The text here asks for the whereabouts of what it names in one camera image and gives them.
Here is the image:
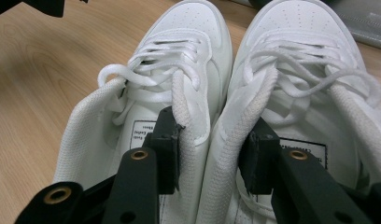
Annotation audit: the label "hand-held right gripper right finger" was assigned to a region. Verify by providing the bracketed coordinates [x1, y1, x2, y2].
[239, 116, 374, 224]

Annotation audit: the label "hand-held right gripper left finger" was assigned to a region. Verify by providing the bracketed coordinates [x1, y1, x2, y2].
[101, 105, 185, 224]

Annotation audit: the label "white sneaker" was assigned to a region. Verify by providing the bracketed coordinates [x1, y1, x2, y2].
[194, 0, 381, 224]
[52, 0, 234, 224]

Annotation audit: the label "metal shoe rack grey shelves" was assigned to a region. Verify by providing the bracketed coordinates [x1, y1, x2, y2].
[232, 0, 381, 52]

